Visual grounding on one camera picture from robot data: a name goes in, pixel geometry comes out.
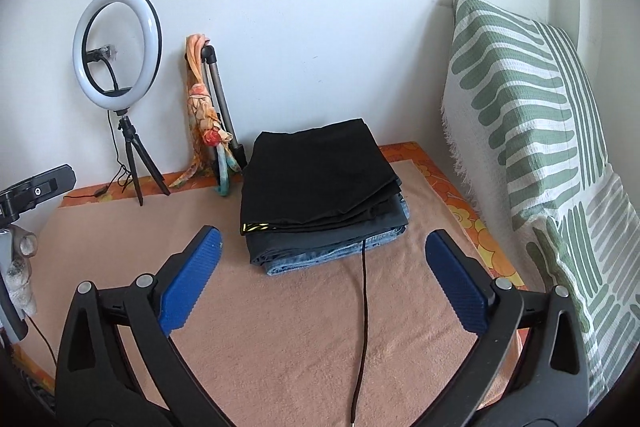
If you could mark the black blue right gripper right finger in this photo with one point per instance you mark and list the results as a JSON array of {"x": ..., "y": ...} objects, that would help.
[{"x": 528, "y": 365}]

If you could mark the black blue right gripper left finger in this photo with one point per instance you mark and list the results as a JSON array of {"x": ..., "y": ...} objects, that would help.
[{"x": 118, "y": 365}]

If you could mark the black pants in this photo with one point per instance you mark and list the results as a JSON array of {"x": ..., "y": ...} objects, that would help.
[{"x": 315, "y": 179}]

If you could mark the white gloved left hand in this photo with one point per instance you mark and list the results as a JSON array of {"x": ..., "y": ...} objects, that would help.
[{"x": 18, "y": 246}]

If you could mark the orange floral bed sheet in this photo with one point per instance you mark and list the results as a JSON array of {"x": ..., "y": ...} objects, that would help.
[{"x": 450, "y": 201}]

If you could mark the orange patterned scarf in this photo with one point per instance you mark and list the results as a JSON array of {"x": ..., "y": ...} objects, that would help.
[{"x": 210, "y": 140}]

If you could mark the grey folded tripod stand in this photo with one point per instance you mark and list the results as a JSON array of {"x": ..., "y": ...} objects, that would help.
[{"x": 222, "y": 106}]

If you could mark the folded dark grey pants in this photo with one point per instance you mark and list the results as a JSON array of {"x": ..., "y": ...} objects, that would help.
[{"x": 268, "y": 247}]

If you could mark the folded blue jeans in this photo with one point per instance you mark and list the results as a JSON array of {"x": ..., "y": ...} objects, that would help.
[{"x": 299, "y": 263}]

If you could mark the green striped white pillow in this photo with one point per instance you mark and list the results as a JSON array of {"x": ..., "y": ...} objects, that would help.
[{"x": 523, "y": 124}]

